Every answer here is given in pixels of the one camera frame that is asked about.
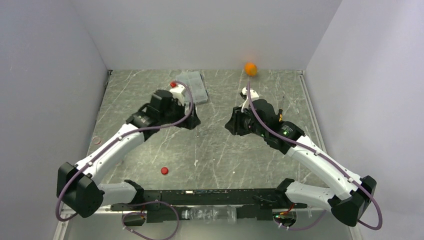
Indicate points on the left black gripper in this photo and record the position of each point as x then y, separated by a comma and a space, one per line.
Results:
192, 122

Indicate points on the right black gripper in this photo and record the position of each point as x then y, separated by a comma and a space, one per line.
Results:
234, 124

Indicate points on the red bottle cap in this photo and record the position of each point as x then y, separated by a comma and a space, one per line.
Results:
164, 170

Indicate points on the orange juice bottle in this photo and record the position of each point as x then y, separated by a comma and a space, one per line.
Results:
250, 69

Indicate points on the clear bottle red label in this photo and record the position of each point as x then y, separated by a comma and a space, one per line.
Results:
96, 140

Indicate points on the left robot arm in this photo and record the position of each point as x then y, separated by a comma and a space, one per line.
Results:
79, 186

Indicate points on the clear plastic screw box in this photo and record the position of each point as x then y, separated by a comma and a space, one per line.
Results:
195, 81

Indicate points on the yellow black screwdriver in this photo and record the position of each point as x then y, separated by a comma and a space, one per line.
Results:
280, 110

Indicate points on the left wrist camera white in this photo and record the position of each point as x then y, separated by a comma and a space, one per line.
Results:
178, 92

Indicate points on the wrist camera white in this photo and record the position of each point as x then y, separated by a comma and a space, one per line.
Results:
249, 95
178, 92

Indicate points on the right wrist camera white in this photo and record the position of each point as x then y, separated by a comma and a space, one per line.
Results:
249, 95

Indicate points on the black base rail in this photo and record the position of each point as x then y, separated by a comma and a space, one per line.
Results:
256, 203

